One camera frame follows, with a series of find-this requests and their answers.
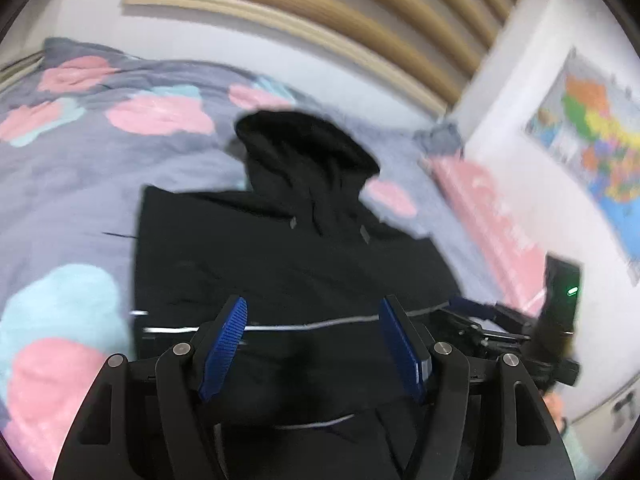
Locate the wooden slatted headboard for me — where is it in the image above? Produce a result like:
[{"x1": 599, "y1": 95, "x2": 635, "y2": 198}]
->
[{"x1": 122, "y1": 0, "x2": 538, "y2": 116}]

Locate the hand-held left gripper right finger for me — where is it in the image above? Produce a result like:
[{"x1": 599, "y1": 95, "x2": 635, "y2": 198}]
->
[{"x1": 378, "y1": 295, "x2": 576, "y2": 480}]

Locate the grey pillow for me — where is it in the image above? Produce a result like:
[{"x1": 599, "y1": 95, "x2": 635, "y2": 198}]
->
[{"x1": 412, "y1": 120, "x2": 463, "y2": 158}]

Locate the black hoodie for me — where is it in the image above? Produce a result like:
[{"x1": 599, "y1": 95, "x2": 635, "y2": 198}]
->
[{"x1": 131, "y1": 109, "x2": 501, "y2": 480}]

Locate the grey cloud-print blanket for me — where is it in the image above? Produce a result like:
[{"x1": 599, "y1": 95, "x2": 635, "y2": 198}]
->
[{"x1": 0, "y1": 37, "x2": 546, "y2": 480}]

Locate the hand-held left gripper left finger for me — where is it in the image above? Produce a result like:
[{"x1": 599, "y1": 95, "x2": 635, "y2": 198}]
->
[{"x1": 52, "y1": 296, "x2": 249, "y2": 480}]

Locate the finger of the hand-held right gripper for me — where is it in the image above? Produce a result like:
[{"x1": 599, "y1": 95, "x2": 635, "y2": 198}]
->
[
  {"x1": 447, "y1": 297, "x2": 538, "y2": 336},
  {"x1": 434, "y1": 310, "x2": 523, "y2": 358}
]

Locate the pink pillow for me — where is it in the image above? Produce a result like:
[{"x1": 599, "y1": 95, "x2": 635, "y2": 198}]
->
[{"x1": 425, "y1": 157, "x2": 548, "y2": 318}]

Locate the colourful wall map poster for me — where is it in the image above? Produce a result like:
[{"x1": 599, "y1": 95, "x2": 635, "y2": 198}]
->
[{"x1": 525, "y1": 50, "x2": 640, "y2": 286}]

